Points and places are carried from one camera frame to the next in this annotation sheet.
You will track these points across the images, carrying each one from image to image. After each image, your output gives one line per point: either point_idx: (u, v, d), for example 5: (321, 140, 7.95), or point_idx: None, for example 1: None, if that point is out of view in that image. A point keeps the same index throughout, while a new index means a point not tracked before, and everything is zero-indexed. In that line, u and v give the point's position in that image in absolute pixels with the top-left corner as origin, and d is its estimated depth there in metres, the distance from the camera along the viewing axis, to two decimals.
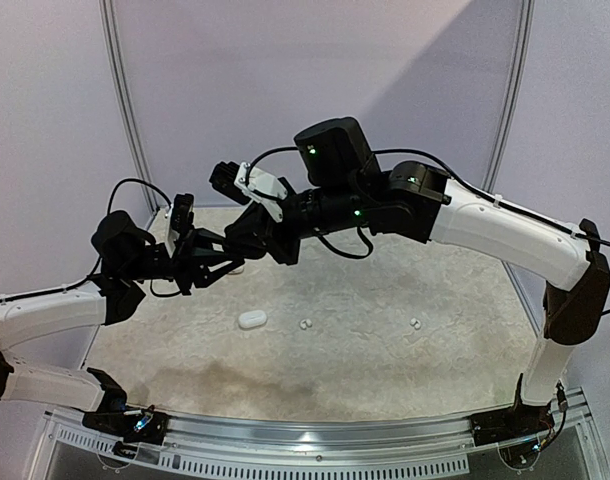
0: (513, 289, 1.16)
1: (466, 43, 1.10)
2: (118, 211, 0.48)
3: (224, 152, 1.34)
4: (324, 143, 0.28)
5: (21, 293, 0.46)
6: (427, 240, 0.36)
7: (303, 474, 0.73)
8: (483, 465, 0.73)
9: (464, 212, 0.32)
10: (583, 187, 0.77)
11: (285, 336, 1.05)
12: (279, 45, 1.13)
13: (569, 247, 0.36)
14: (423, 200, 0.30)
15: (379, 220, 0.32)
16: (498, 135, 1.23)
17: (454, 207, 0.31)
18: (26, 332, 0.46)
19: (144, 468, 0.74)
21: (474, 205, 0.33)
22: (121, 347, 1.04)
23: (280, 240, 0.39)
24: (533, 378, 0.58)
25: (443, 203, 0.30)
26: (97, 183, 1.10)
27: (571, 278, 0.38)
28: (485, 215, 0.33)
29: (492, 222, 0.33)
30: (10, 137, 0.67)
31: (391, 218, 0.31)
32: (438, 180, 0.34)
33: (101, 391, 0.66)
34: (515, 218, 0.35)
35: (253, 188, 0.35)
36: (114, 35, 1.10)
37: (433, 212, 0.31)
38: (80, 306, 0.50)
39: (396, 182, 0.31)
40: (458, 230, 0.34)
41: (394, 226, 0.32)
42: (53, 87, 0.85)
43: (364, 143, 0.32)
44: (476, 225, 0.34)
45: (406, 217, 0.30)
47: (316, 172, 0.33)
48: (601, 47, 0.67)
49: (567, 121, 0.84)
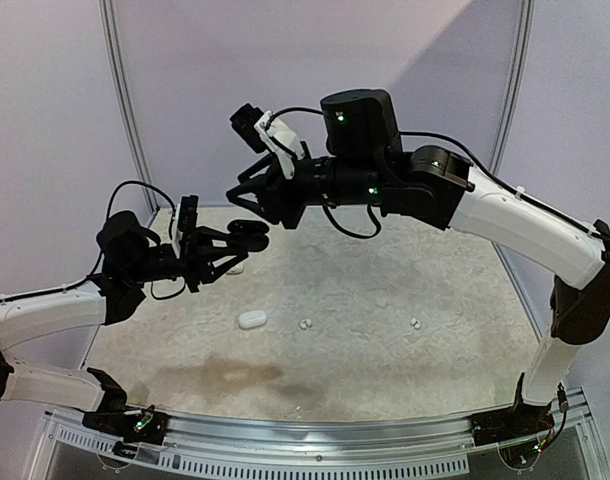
0: (513, 289, 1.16)
1: (466, 44, 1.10)
2: (124, 212, 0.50)
3: (224, 152, 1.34)
4: (355, 111, 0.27)
5: (20, 293, 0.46)
6: (445, 228, 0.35)
7: (304, 474, 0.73)
8: (483, 465, 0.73)
9: (489, 201, 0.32)
10: (582, 187, 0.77)
11: (285, 336, 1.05)
12: (279, 45, 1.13)
13: (584, 246, 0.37)
14: (447, 185, 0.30)
15: (400, 202, 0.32)
16: (498, 136, 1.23)
17: (479, 195, 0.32)
18: (26, 332, 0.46)
19: (144, 469, 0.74)
21: (499, 196, 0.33)
22: (121, 347, 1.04)
23: (285, 203, 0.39)
24: (537, 377, 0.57)
25: (467, 189, 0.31)
26: (97, 183, 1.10)
27: (584, 279, 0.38)
28: (507, 206, 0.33)
29: (515, 213, 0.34)
30: (10, 138, 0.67)
31: (413, 202, 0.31)
32: (461, 167, 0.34)
33: (101, 391, 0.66)
34: (535, 212, 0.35)
35: (271, 134, 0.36)
36: (114, 34, 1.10)
37: (456, 198, 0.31)
38: (80, 305, 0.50)
39: (419, 164, 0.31)
40: (478, 220, 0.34)
41: (413, 209, 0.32)
42: (53, 87, 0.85)
43: (392, 118, 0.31)
44: (499, 215, 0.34)
45: (429, 201, 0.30)
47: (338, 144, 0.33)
48: (600, 48, 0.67)
49: (566, 121, 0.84)
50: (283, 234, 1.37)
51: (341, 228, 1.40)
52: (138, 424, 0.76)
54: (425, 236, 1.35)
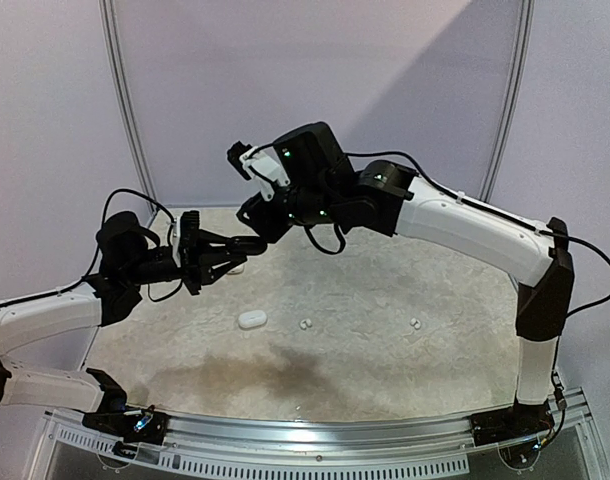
0: (513, 288, 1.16)
1: (466, 43, 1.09)
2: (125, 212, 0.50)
3: (224, 152, 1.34)
4: (297, 143, 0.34)
5: (16, 299, 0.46)
6: (393, 235, 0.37)
7: (304, 474, 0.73)
8: (483, 465, 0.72)
9: (424, 207, 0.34)
10: (583, 187, 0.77)
11: (285, 336, 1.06)
12: (279, 45, 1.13)
13: (533, 244, 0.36)
14: (387, 196, 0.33)
15: (347, 215, 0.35)
16: (498, 135, 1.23)
17: (414, 201, 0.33)
18: (23, 337, 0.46)
19: (144, 469, 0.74)
21: (436, 201, 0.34)
22: (121, 347, 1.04)
23: (262, 222, 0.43)
24: (524, 378, 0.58)
25: (404, 198, 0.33)
26: (97, 183, 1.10)
27: (536, 277, 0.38)
28: (445, 211, 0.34)
29: (454, 216, 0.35)
30: (10, 138, 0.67)
31: (360, 214, 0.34)
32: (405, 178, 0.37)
33: (101, 391, 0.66)
34: (478, 214, 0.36)
35: (249, 164, 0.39)
36: (114, 34, 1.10)
37: (397, 206, 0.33)
38: (76, 307, 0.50)
39: (365, 179, 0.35)
40: (420, 225, 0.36)
41: (361, 221, 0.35)
42: (52, 87, 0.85)
43: (335, 145, 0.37)
44: (437, 219, 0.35)
45: (371, 211, 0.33)
47: (291, 173, 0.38)
48: (601, 47, 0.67)
49: (568, 120, 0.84)
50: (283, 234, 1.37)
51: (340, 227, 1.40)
52: (137, 424, 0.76)
54: None
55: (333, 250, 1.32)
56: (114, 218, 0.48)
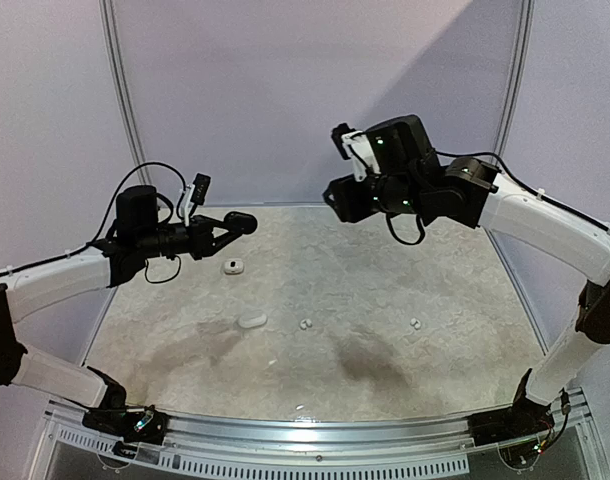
0: (513, 289, 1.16)
1: (466, 44, 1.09)
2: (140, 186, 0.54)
3: (224, 153, 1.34)
4: (391, 133, 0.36)
5: (25, 265, 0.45)
6: (475, 227, 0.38)
7: (304, 474, 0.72)
8: (483, 464, 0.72)
9: (507, 202, 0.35)
10: (582, 188, 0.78)
11: (285, 336, 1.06)
12: (280, 45, 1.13)
13: (603, 242, 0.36)
14: (473, 187, 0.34)
15: (433, 205, 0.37)
16: (498, 136, 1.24)
17: (499, 196, 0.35)
18: (37, 301, 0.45)
19: (144, 469, 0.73)
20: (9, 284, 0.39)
21: (518, 197, 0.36)
22: (120, 347, 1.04)
23: (351, 205, 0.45)
24: (541, 372, 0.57)
25: (491, 191, 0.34)
26: (97, 182, 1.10)
27: (605, 275, 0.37)
28: (527, 206, 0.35)
29: (534, 211, 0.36)
30: (10, 138, 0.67)
31: (447, 204, 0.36)
32: (487, 174, 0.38)
33: (103, 385, 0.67)
34: (556, 211, 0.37)
35: (348, 142, 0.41)
36: (114, 33, 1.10)
37: (481, 200, 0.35)
38: (88, 267, 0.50)
39: (450, 172, 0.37)
40: (500, 219, 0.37)
41: (445, 211, 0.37)
42: (54, 87, 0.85)
43: (424, 137, 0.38)
44: (519, 214, 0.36)
45: (458, 201, 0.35)
47: (382, 162, 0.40)
48: (602, 48, 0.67)
49: (570, 119, 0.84)
50: (283, 234, 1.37)
51: (341, 227, 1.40)
52: (137, 424, 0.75)
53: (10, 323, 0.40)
54: (424, 236, 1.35)
55: (414, 240, 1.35)
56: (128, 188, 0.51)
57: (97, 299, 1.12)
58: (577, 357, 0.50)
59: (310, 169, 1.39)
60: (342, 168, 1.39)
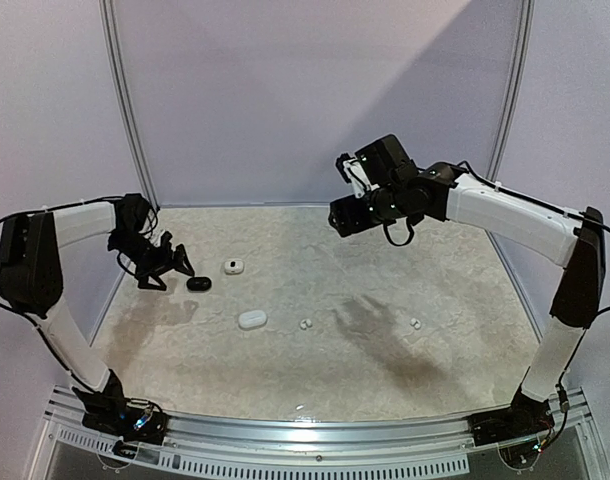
0: (513, 289, 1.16)
1: (468, 43, 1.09)
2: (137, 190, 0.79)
3: (224, 152, 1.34)
4: (372, 149, 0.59)
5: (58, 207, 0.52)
6: (444, 219, 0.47)
7: (303, 474, 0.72)
8: (483, 465, 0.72)
9: (464, 194, 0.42)
10: (585, 187, 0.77)
11: (285, 336, 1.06)
12: (280, 45, 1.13)
13: (556, 223, 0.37)
14: (435, 184, 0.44)
15: (408, 200, 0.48)
16: (499, 135, 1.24)
17: (456, 190, 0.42)
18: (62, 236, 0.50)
19: (143, 469, 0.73)
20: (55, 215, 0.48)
21: (476, 190, 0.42)
22: (120, 347, 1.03)
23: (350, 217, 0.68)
24: (537, 371, 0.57)
25: (450, 187, 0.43)
26: (99, 184, 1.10)
27: (565, 257, 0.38)
28: (487, 197, 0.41)
29: (492, 202, 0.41)
30: (9, 138, 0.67)
31: (417, 199, 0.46)
32: (456, 174, 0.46)
33: (108, 369, 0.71)
34: (515, 200, 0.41)
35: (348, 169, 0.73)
36: (113, 30, 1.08)
37: (444, 194, 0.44)
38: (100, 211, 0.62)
39: (422, 173, 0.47)
40: (467, 212, 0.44)
41: (417, 207, 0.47)
42: (53, 87, 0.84)
43: (402, 156, 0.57)
44: (479, 205, 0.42)
45: (423, 197, 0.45)
47: (372, 175, 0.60)
48: (607, 46, 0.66)
49: (571, 120, 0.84)
50: (283, 234, 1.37)
51: None
52: (137, 423, 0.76)
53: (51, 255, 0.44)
54: (424, 236, 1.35)
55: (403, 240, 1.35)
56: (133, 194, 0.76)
57: (99, 298, 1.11)
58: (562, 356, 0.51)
59: (310, 169, 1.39)
60: None
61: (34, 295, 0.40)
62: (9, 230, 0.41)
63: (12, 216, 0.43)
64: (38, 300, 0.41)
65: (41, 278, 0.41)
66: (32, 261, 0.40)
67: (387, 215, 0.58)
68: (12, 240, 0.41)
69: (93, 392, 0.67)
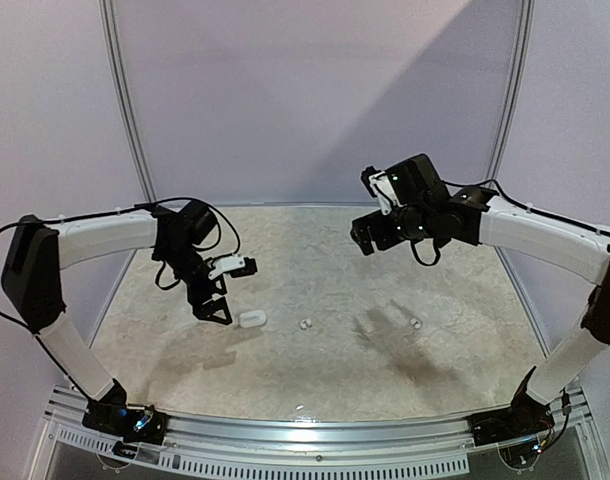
0: (513, 289, 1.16)
1: (468, 42, 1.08)
2: (198, 201, 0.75)
3: (224, 152, 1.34)
4: (403, 170, 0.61)
5: (77, 216, 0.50)
6: (479, 242, 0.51)
7: (303, 474, 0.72)
8: (483, 465, 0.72)
9: (496, 218, 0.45)
10: (585, 188, 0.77)
11: (285, 336, 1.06)
12: (280, 46, 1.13)
13: (587, 240, 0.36)
14: (468, 208, 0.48)
15: (441, 225, 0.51)
16: (499, 135, 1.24)
17: (488, 214, 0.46)
18: (72, 254, 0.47)
19: (144, 469, 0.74)
20: (61, 230, 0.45)
21: (507, 213, 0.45)
22: (120, 347, 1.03)
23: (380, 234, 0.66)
24: (548, 376, 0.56)
25: (482, 211, 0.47)
26: (98, 185, 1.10)
27: (600, 274, 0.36)
28: (516, 219, 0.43)
29: (522, 224, 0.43)
30: (7, 139, 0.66)
31: (451, 223, 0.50)
32: (485, 197, 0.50)
33: (111, 378, 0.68)
34: (547, 220, 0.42)
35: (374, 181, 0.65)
36: (113, 30, 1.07)
37: (477, 218, 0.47)
38: (139, 224, 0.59)
39: (453, 198, 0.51)
40: (499, 233, 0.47)
41: (449, 230, 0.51)
42: (55, 90, 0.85)
43: (432, 176, 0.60)
44: (511, 227, 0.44)
45: (457, 222, 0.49)
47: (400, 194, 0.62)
48: (607, 47, 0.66)
49: (571, 121, 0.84)
50: (283, 234, 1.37)
51: (341, 227, 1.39)
52: (137, 424, 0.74)
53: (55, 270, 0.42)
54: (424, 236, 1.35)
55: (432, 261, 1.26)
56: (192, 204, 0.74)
57: (99, 298, 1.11)
58: (576, 363, 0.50)
59: (310, 169, 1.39)
60: (342, 168, 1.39)
61: (26, 313, 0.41)
62: (19, 236, 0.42)
63: (26, 220, 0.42)
64: (35, 314, 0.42)
65: (33, 298, 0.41)
66: (23, 281, 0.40)
67: (414, 235, 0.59)
68: (16, 248, 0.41)
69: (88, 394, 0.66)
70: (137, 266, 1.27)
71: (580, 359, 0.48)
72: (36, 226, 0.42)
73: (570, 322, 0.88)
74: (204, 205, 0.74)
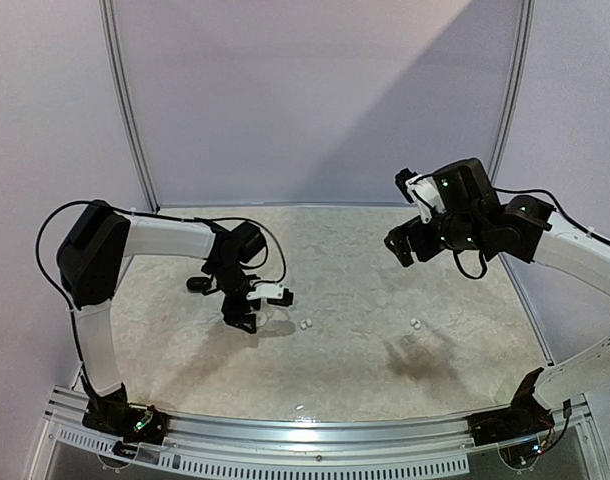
0: (513, 289, 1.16)
1: (468, 43, 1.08)
2: (251, 224, 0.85)
3: (225, 152, 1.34)
4: (454, 175, 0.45)
5: (146, 213, 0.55)
6: (530, 261, 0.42)
7: (303, 474, 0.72)
8: (483, 465, 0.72)
9: (559, 239, 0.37)
10: (585, 188, 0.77)
11: (285, 336, 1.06)
12: (280, 46, 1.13)
13: None
14: (528, 223, 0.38)
15: (495, 240, 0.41)
16: (498, 136, 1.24)
17: (551, 234, 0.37)
18: (133, 245, 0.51)
19: (145, 469, 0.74)
20: (134, 221, 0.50)
21: (569, 234, 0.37)
22: (120, 347, 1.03)
23: (419, 243, 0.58)
24: (554, 386, 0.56)
25: (545, 229, 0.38)
26: (99, 184, 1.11)
27: None
28: (582, 244, 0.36)
29: (584, 250, 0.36)
30: (8, 139, 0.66)
31: (504, 239, 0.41)
32: (544, 212, 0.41)
33: (118, 381, 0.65)
34: None
35: (413, 187, 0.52)
36: (113, 30, 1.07)
37: (536, 236, 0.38)
38: (197, 233, 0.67)
39: (508, 209, 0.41)
40: (555, 255, 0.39)
41: (504, 246, 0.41)
42: (54, 90, 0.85)
43: (485, 181, 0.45)
44: (569, 250, 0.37)
45: (514, 237, 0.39)
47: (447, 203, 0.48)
48: (607, 47, 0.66)
49: (570, 122, 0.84)
50: (283, 234, 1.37)
51: (341, 227, 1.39)
52: (137, 424, 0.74)
53: (115, 254, 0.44)
54: None
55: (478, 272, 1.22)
56: (248, 227, 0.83)
57: None
58: (586, 381, 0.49)
59: (310, 169, 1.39)
60: (342, 169, 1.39)
61: (79, 289, 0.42)
62: (89, 217, 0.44)
63: (98, 204, 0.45)
64: (87, 292, 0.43)
65: (90, 276, 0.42)
66: (86, 257, 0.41)
67: (460, 246, 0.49)
68: (83, 225, 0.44)
69: (91, 388, 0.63)
70: (137, 266, 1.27)
71: (597, 376, 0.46)
72: (108, 209, 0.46)
73: (571, 323, 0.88)
74: (256, 228, 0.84)
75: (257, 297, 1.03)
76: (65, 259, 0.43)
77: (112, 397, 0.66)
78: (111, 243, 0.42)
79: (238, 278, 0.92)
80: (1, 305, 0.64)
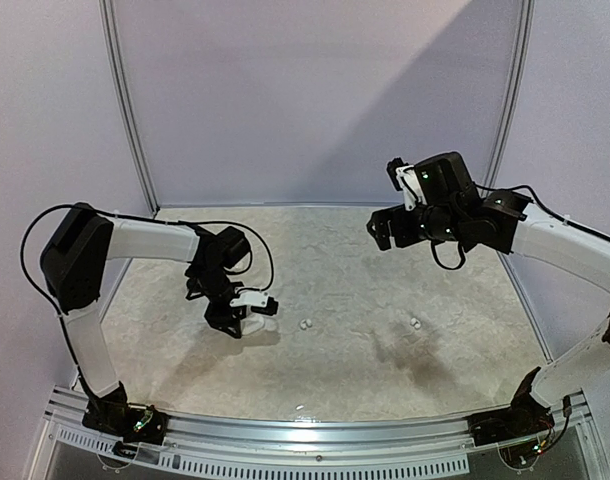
0: (513, 289, 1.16)
1: (468, 42, 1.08)
2: (235, 230, 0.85)
3: (224, 152, 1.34)
4: (435, 169, 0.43)
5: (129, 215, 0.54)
6: (509, 252, 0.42)
7: (304, 474, 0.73)
8: (483, 465, 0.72)
9: (536, 229, 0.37)
10: (585, 188, 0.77)
11: (285, 336, 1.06)
12: (280, 46, 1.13)
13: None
14: (503, 215, 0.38)
15: (471, 232, 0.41)
16: (498, 136, 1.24)
17: (528, 225, 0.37)
18: (118, 247, 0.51)
19: (145, 469, 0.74)
20: (117, 223, 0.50)
21: (544, 223, 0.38)
22: (120, 347, 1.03)
23: (400, 229, 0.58)
24: (549, 384, 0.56)
25: (520, 219, 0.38)
26: (99, 185, 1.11)
27: None
28: (558, 231, 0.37)
29: (561, 237, 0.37)
30: (7, 139, 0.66)
31: (481, 232, 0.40)
32: (521, 204, 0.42)
33: (115, 381, 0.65)
34: (587, 236, 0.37)
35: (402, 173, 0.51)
36: (112, 30, 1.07)
37: (512, 227, 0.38)
38: (180, 236, 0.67)
39: (485, 202, 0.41)
40: (534, 245, 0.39)
41: (480, 237, 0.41)
42: (54, 90, 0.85)
43: (464, 174, 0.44)
44: (546, 240, 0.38)
45: (490, 229, 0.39)
47: (426, 195, 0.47)
48: (607, 47, 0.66)
49: (571, 122, 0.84)
50: (282, 234, 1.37)
51: (341, 227, 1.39)
52: (137, 424, 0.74)
53: (99, 256, 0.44)
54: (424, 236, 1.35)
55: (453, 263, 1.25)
56: (233, 231, 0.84)
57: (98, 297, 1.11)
58: (583, 378, 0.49)
59: (310, 169, 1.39)
60: (342, 168, 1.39)
61: (64, 291, 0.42)
62: (72, 219, 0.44)
63: (79, 206, 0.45)
64: (71, 295, 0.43)
65: (74, 279, 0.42)
66: (68, 260, 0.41)
67: (438, 236, 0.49)
68: (67, 228, 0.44)
69: (89, 389, 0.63)
70: (137, 266, 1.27)
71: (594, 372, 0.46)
72: (92, 211, 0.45)
73: (571, 322, 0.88)
74: (241, 233, 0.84)
75: (241, 305, 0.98)
76: (48, 261, 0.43)
77: (109, 398, 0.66)
78: (93, 245, 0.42)
79: (223, 283, 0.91)
80: (0, 305, 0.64)
